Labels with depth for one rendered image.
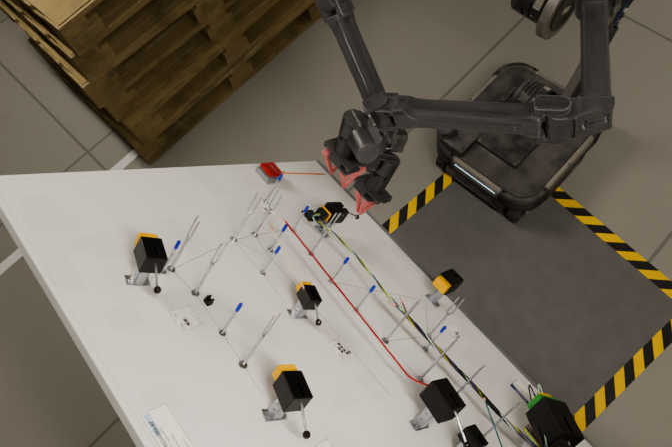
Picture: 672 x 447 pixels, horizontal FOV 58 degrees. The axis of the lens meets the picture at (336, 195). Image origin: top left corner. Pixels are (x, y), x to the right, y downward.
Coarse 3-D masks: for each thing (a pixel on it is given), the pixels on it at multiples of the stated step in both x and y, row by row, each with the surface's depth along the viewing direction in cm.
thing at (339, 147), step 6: (336, 138) 146; (342, 138) 140; (324, 144) 145; (330, 144) 144; (336, 144) 142; (342, 144) 139; (348, 144) 139; (330, 150) 143; (336, 150) 142; (342, 150) 140; (348, 150) 140; (336, 156) 142; (342, 156) 141; (348, 156) 141; (354, 156) 142; (342, 162) 141; (348, 162) 141; (354, 162) 141; (348, 168) 140
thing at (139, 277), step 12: (144, 240) 111; (156, 240) 112; (144, 252) 109; (156, 252) 110; (144, 264) 109; (156, 264) 109; (132, 276) 114; (144, 276) 113; (156, 276) 108; (156, 288) 106
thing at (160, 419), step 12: (156, 408) 96; (168, 408) 97; (144, 420) 93; (156, 420) 94; (168, 420) 95; (156, 432) 92; (168, 432) 93; (180, 432) 94; (168, 444) 92; (180, 444) 93; (192, 444) 94
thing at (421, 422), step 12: (432, 384) 119; (444, 384) 121; (420, 396) 121; (432, 396) 119; (444, 396) 118; (456, 396) 120; (432, 408) 119; (444, 408) 117; (456, 408) 117; (420, 420) 123; (444, 420) 118; (468, 444) 115
